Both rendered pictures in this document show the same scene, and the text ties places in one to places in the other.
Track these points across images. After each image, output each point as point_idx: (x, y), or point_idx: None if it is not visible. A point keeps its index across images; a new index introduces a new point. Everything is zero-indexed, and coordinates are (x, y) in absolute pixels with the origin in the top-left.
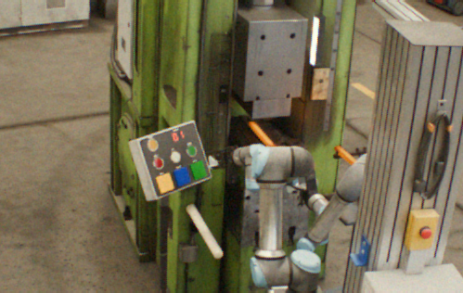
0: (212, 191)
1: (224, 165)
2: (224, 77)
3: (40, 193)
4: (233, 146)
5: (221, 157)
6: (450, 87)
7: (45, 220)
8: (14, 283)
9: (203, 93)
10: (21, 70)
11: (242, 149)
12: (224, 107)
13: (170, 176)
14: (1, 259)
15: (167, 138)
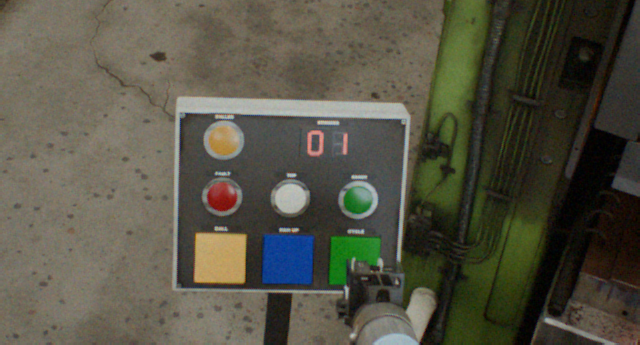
0: (490, 288)
1: (348, 319)
2: (592, 17)
3: (347, 21)
4: (381, 288)
5: (348, 291)
6: None
7: (297, 90)
8: (97, 210)
9: (513, 36)
10: None
11: (372, 325)
12: (573, 100)
13: (243, 247)
14: (129, 139)
15: (286, 138)
